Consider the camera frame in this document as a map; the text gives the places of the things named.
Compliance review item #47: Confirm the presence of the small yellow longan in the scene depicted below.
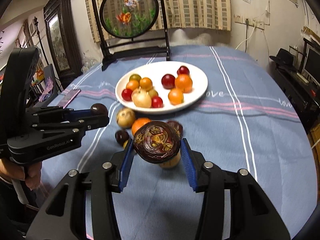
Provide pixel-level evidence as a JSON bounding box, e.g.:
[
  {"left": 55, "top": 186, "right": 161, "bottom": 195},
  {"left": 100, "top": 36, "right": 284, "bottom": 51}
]
[{"left": 123, "top": 140, "right": 129, "bottom": 149}]

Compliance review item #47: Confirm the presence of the tan brown round fruit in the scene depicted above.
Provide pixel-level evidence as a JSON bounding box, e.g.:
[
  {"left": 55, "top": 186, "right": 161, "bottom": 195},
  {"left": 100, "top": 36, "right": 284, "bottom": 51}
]
[{"left": 116, "top": 108, "right": 136, "bottom": 129}]

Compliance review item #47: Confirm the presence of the round goldfish screen ornament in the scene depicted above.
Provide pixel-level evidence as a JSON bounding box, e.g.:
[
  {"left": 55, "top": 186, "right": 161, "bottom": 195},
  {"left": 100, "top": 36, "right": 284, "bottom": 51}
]
[{"left": 91, "top": 0, "right": 171, "bottom": 70}]

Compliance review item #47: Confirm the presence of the blue striped tablecloth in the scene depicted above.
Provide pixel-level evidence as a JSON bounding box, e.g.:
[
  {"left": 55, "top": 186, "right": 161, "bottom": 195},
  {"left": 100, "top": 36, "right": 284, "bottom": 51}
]
[{"left": 30, "top": 45, "right": 318, "bottom": 240}]

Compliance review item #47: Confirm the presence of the person's left hand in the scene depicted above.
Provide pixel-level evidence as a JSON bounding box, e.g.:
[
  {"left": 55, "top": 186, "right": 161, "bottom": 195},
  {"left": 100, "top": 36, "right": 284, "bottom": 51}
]
[{"left": 1, "top": 159, "right": 42, "bottom": 190}]

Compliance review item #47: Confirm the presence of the orange persimmon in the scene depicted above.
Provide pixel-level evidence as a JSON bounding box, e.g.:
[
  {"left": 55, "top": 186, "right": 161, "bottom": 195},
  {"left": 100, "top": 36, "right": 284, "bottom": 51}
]
[
  {"left": 139, "top": 77, "right": 153, "bottom": 92},
  {"left": 168, "top": 88, "right": 184, "bottom": 105}
]

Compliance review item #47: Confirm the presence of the striped beige curtain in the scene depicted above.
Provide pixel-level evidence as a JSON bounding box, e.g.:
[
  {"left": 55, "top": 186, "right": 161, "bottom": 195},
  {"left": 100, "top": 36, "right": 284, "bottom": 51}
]
[{"left": 85, "top": 0, "right": 232, "bottom": 43}]

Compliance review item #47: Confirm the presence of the small orange fruit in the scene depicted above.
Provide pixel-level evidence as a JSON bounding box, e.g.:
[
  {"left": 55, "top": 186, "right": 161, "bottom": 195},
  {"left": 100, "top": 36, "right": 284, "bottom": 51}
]
[{"left": 126, "top": 80, "right": 140, "bottom": 91}]

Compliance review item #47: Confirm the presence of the wall power strip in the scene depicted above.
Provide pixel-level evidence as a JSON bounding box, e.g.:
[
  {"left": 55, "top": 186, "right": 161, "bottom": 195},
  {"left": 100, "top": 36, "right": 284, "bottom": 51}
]
[{"left": 234, "top": 14, "right": 265, "bottom": 30}]

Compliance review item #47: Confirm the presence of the dark red plum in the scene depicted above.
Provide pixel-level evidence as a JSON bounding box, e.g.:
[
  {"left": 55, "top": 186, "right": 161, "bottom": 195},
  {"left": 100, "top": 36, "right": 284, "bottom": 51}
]
[{"left": 177, "top": 66, "right": 190, "bottom": 75}]

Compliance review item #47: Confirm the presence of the pale yellow small fruit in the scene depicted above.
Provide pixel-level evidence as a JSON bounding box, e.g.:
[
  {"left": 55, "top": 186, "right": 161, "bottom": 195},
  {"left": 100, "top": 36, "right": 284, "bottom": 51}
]
[{"left": 131, "top": 88, "right": 152, "bottom": 108}]

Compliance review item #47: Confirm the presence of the white oval plate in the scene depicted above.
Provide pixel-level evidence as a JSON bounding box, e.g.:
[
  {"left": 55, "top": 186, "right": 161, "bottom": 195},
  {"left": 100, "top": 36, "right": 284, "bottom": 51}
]
[{"left": 115, "top": 61, "right": 208, "bottom": 115}]

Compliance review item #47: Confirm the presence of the small yellow-green fruit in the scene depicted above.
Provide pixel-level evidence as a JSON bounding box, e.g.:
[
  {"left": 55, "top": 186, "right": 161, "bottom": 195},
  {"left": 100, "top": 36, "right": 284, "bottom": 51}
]
[{"left": 148, "top": 89, "right": 158, "bottom": 98}]

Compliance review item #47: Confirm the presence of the large red plum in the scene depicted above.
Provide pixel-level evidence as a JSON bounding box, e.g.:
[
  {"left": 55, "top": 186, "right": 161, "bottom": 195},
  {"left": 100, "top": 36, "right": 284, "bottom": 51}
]
[{"left": 161, "top": 74, "right": 176, "bottom": 89}]

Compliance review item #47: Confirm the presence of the small red tomato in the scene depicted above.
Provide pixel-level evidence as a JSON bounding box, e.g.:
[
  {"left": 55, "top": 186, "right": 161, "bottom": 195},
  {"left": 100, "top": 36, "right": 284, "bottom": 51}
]
[{"left": 151, "top": 96, "right": 163, "bottom": 108}]

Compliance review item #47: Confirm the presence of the large orange mandarin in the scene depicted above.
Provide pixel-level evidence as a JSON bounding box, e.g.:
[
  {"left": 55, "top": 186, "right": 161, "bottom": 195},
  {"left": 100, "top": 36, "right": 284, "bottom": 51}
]
[{"left": 131, "top": 118, "right": 151, "bottom": 136}]

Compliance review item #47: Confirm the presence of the large dark mangosteen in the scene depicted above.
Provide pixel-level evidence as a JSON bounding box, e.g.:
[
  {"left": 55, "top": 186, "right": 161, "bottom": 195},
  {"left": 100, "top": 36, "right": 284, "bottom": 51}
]
[{"left": 133, "top": 121, "right": 181, "bottom": 164}]

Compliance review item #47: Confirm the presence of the purple smartphone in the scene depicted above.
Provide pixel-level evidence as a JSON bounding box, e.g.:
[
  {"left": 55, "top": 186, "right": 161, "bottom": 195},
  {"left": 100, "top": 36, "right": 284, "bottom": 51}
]
[{"left": 57, "top": 89, "right": 81, "bottom": 109}]

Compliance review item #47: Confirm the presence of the dark purple plum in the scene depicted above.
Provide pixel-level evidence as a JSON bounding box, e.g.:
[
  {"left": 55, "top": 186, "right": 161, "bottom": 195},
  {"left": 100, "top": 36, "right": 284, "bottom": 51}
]
[
  {"left": 115, "top": 129, "right": 130, "bottom": 146},
  {"left": 90, "top": 103, "right": 108, "bottom": 116}
]

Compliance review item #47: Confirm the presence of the black hat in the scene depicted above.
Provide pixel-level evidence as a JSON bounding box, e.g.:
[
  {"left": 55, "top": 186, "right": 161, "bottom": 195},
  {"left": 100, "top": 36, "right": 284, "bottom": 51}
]
[{"left": 269, "top": 48, "right": 295, "bottom": 68}]

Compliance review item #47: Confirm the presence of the computer monitor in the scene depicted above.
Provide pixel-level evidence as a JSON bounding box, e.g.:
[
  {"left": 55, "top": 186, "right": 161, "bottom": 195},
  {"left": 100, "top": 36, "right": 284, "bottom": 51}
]
[{"left": 303, "top": 46, "right": 320, "bottom": 86}]

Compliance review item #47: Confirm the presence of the large tan round fruit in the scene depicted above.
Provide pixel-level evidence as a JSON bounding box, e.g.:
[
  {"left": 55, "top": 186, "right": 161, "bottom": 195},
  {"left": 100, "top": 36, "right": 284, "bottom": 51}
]
[{"left": 159, "top": 152, "right": 181, "bottom": 169}]

